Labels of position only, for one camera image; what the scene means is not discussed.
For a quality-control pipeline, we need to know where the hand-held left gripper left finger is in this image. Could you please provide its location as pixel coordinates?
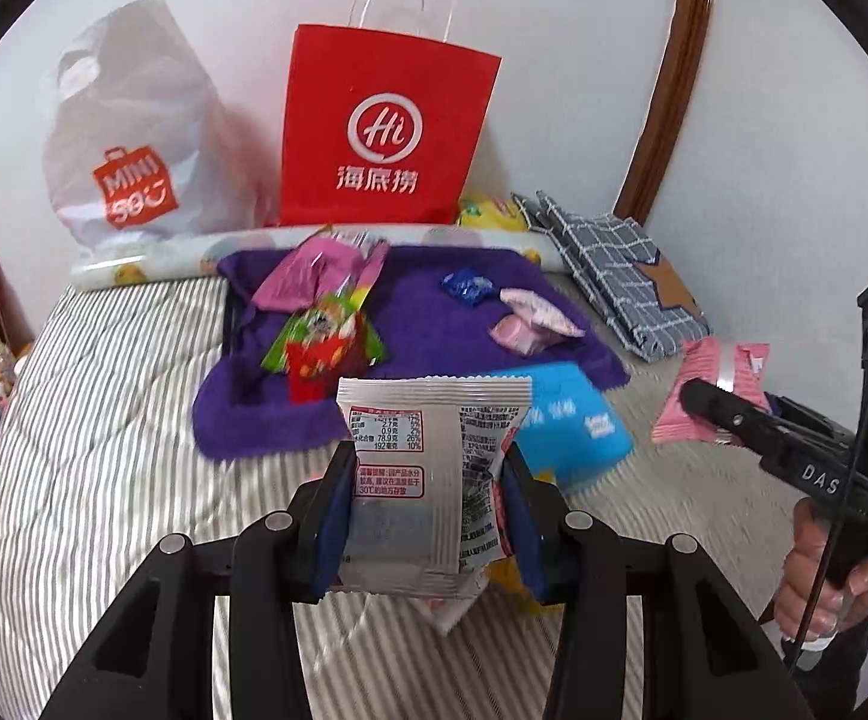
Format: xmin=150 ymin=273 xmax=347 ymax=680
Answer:
xmin=40 ymin=444 xmax=356 ymax=720

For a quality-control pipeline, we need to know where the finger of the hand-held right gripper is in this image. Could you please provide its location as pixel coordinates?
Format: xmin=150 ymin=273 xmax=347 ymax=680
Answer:
xmin=683 ymin=379 xmax=776 ymax=458

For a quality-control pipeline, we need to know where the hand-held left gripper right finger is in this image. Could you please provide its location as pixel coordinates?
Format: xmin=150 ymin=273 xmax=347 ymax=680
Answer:
xmin=504 ymin=454 xmax=817 ymax=720

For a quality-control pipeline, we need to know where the pink striped snack packet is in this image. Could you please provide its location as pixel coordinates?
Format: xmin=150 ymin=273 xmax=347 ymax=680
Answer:
xmin=651 ymin=337 xmax=771 ymax=447

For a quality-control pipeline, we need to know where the silver snack packet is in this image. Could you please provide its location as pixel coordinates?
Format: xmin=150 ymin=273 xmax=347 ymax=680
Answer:
xmin=336 ymin=376 xmax=534 ymax=635

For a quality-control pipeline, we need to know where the blue tissue pack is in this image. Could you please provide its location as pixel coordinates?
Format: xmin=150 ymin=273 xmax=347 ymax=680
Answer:
xmin=512 ymin=361 xmax=636 ymax=496

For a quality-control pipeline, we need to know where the green snack packet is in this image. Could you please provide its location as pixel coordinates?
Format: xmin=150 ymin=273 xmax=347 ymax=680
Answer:
xmin=261 ymin=281 xmax=388 ymax=372

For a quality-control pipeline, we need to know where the large pink snack packet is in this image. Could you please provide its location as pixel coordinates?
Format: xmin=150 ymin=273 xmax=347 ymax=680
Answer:
xmin=252 ymin=232 xmax=391 ymax=316

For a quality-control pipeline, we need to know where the person's right forearm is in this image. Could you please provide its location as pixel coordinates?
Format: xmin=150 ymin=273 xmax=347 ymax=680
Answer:
xmin=759 ymin=600 xmax=868 ymax=720

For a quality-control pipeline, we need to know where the person's right hand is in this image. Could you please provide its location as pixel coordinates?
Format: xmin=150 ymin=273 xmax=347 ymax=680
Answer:
xmin=773 ymin=499 xmax=868 ymax=642

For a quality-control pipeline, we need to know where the blue checked folded cloth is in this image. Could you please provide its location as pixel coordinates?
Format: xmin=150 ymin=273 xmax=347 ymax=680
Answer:
xmin=512 ymin=191 xmax=712 ymax=362

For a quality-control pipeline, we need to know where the purple towel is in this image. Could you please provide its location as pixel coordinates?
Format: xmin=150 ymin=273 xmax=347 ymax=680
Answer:
xmin=192 ymin=244 xmax=630 ymax=462

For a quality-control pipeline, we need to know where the small blue candy packet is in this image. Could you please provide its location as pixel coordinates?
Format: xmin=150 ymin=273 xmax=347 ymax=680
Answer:
xmin=441 ymin=268 xmax=496 ymax=308

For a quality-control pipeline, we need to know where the striped bed mattress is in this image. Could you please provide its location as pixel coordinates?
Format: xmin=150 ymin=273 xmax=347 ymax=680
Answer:
xmin=0 ymin=229 xmax=802 ymax=720

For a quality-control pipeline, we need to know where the yellow snack bag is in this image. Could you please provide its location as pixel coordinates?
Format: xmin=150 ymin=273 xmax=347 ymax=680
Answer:
xmin=455 ymin=196 xmax=528 ymax=230

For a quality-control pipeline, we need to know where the patterned wrapping paper roll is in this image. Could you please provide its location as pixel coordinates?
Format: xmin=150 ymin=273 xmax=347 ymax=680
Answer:
xmin=70 ymin=223 xmax=555 ymax=290

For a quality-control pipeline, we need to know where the red paper bag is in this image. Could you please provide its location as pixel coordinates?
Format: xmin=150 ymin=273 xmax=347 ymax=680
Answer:
xmin=278 ymin=0 xmax=504 ymax=227

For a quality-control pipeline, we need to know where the white plastic shopping bag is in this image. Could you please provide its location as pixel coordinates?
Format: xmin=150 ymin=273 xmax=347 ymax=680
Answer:
xmin=42 ymin=0 xmax=279 ymax=250

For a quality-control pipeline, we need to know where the black cable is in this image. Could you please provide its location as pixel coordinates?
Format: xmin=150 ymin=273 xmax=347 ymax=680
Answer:
xmin=782 ymin=330 xmax=868 ymax=665

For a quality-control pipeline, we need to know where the brown wooden door frame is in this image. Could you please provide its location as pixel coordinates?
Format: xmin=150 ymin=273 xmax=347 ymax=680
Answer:
xmin=612 ymin=0 xmax=716 ymax=224

